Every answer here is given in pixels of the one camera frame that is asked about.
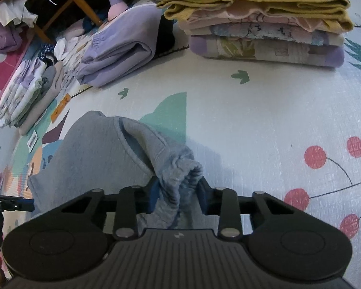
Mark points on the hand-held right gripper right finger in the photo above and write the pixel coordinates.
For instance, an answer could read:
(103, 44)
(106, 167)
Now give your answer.
(202, 197)

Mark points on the folded yellow garment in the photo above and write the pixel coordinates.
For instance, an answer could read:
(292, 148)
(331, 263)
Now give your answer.
(319, 13)

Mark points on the folded lavender patterned garment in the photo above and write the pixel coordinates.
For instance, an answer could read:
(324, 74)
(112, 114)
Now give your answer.
(258, 51)

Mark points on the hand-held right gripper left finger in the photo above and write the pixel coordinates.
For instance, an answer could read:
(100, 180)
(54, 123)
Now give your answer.
(154, 197)

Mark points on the white cloth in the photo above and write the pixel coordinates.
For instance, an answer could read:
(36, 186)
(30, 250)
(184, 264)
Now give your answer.
(13, 10)

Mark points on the printed play mat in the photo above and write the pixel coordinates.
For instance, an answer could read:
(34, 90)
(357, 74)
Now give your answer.
(237, 120)

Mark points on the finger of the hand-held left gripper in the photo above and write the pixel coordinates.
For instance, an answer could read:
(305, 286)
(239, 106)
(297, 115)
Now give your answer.
(15, 203)

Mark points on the folded lavender sweatshirt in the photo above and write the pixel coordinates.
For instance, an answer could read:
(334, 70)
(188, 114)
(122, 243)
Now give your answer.
(123, 45)

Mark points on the folded pink garment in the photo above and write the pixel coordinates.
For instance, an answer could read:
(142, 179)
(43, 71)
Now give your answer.
(228, 18)

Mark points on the dark blue dotted garment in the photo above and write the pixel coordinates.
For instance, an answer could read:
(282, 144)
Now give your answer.
(46, 52)

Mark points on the purple cloth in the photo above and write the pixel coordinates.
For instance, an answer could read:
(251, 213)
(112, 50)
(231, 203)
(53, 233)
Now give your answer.
(1, 37)

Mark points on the pink plastic toy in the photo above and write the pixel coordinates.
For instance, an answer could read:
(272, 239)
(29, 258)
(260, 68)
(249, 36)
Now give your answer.
(116, 4)

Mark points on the folded blue floral garment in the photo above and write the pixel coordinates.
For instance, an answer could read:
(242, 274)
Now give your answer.
(258, 31)

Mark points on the pile of small folded clothes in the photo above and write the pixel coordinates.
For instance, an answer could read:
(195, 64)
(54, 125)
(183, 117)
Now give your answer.
(27, 96)

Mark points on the white sock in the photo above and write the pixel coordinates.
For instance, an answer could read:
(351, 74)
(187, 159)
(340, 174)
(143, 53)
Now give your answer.
(60, 48)

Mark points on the grey sweatshirt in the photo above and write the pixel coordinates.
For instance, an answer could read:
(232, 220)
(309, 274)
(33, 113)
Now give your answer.
(99, 153)

